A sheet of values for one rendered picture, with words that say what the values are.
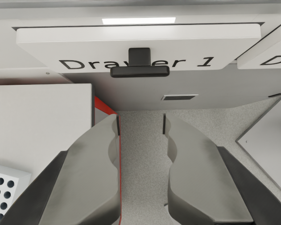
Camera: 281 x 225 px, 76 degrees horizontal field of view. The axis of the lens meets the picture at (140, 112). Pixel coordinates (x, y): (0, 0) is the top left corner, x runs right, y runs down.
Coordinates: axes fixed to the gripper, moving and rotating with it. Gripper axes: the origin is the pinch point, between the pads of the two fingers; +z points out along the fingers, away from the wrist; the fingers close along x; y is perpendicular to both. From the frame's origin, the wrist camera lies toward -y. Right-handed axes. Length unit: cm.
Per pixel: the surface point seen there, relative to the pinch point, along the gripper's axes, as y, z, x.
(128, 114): 49, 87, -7
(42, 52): -2.3, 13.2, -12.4
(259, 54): -1.0, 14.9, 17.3
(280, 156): 70, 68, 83
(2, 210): 23.0, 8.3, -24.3
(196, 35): -4.1, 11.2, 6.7
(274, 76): 7.5, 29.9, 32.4
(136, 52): -2.3, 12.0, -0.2
